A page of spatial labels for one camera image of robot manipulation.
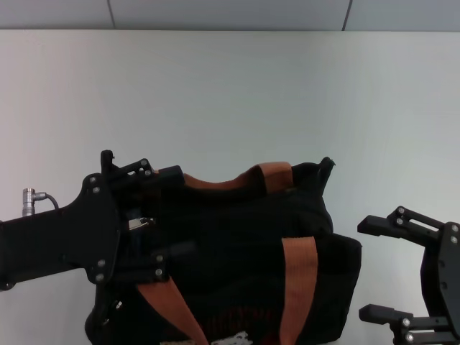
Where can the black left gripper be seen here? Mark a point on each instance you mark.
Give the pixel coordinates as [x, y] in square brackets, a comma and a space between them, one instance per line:
[72, 237]

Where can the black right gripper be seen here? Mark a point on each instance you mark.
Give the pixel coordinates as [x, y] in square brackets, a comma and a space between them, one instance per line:
[443, 273]

